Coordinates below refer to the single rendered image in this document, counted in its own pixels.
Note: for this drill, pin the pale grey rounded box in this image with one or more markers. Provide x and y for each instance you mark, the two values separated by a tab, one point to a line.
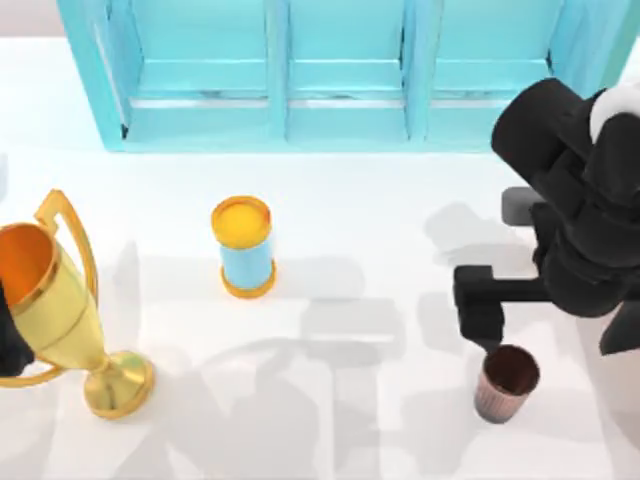
516	206

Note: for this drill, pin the brown ribbed cup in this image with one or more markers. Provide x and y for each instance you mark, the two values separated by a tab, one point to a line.
502	395

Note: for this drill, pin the blue and yellow can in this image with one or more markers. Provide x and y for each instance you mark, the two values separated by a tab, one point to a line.
246	255

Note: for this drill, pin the light blue rack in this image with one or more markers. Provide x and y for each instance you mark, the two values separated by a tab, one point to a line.
345	105

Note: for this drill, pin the gold trophy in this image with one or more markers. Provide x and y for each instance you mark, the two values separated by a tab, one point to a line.
55	310

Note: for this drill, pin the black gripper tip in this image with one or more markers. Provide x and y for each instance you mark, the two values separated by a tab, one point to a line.
11	345

